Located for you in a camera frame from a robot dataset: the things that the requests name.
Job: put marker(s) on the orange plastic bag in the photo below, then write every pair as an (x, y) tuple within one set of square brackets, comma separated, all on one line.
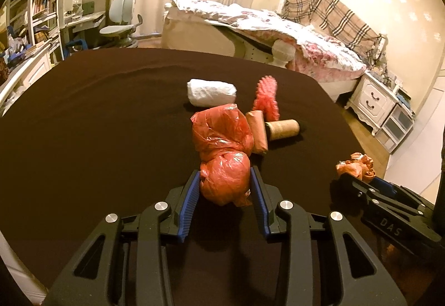
[(354, 167)]

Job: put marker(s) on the floral quilt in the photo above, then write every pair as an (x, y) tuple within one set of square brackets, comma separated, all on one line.
[(295, 38)]

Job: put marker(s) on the brown twine spool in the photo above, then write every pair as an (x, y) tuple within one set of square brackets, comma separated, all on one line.
[(283, 128)]

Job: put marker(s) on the beige plaid blanket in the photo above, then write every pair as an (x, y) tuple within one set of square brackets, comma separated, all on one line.
[(340, 17)]

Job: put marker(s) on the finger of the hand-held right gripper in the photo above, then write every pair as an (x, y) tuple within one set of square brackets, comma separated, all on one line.
[(354, 187), (384, 186)]

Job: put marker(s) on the grey desk chair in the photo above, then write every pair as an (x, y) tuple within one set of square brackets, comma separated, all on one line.
[(120, 22)]

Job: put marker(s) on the pile of assorted clutter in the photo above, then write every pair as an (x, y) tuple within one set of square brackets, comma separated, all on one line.
[(393, 80)]

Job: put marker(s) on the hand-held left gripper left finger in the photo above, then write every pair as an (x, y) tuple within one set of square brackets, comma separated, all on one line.
[(189, 205)]

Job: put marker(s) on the brown paper packet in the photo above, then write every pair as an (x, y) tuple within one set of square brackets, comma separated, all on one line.
[(257, 132)]

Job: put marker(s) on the white bookshelf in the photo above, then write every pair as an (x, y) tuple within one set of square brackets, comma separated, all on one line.
[(34, 7)]

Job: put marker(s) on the red spiky brush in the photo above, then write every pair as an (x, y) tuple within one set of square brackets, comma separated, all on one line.
[(267, 97)]

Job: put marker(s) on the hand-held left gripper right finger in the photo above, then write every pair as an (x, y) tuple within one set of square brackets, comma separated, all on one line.
[(259, 203)]

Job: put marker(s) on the clear plastic drawer unit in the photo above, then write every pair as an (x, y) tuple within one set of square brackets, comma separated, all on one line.
[(394, 128)]

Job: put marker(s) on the white wardrobe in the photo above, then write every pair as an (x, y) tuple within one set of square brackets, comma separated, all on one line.
[(433, 146)]

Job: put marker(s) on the white wooden bed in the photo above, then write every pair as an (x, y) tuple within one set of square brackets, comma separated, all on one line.
[(250, 45)]

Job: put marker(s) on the red plastic bag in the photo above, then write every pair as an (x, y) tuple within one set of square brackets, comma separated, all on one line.
[(222, 156)]

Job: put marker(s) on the white rolled cloth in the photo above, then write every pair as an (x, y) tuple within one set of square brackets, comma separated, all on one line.
[(212, 92)]

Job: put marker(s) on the white low cabinet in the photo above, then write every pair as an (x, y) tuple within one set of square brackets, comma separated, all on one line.
[(24, 73)]

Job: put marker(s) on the white study desk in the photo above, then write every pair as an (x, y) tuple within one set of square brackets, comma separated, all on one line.
[(80, 17)]

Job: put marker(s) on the white nightstand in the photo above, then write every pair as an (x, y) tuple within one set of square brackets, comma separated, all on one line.
[(370, 99)]

